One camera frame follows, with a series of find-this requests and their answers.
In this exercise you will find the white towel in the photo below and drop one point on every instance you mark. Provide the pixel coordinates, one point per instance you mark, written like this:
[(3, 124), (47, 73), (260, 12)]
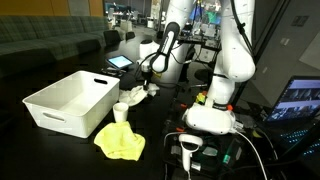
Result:
[(133, 96)]

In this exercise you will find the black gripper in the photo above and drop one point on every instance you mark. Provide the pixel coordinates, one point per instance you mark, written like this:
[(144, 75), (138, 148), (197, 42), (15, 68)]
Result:
[(147, 72)]

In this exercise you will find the yellow cloth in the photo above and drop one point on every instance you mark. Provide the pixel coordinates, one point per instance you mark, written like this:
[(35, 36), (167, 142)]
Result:
[(120, 141)]

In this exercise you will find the white mug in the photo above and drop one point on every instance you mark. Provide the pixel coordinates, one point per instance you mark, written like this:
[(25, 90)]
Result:
[(120, 112)]

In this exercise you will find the white VR headset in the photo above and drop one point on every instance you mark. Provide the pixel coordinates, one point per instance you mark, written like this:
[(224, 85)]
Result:
[(208, 118)]

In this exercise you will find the white plastic basket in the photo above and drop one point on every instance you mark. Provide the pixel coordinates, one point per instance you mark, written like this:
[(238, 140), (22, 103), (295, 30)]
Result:
[(73, 103)]

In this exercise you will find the tablet with lit screen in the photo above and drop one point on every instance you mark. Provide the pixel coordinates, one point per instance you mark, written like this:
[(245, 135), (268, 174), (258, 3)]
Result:
[(120, 61)]

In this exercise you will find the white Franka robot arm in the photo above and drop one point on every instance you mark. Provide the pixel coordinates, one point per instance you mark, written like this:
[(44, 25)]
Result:
[(233, 56)]

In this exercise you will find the green plaid sofa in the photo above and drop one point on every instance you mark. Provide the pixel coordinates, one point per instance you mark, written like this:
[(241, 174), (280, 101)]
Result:
[(40, 36)]

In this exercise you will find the white VR controller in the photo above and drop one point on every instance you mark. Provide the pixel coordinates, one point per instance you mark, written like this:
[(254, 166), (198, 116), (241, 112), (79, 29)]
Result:
[(188, 146)]

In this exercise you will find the black cloth heap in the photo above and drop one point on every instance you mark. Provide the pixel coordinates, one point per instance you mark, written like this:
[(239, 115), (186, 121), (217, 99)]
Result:
[(127, 81)]

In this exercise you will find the dark upholstered chair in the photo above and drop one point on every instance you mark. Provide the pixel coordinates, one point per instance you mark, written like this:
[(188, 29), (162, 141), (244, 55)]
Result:
[(112, 37)]

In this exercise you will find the open black laptop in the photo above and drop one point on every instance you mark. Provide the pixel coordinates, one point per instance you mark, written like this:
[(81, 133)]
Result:
[(295, 100)]

